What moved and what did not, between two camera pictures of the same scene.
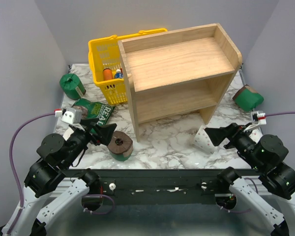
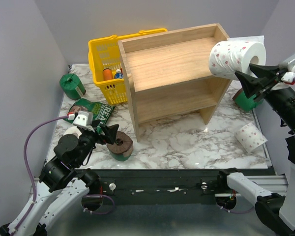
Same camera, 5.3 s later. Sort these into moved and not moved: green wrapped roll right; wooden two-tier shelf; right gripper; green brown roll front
Moved: right gripper
Not moved: green brown roll front; wooden two-tier shelf; green wrapped roll right
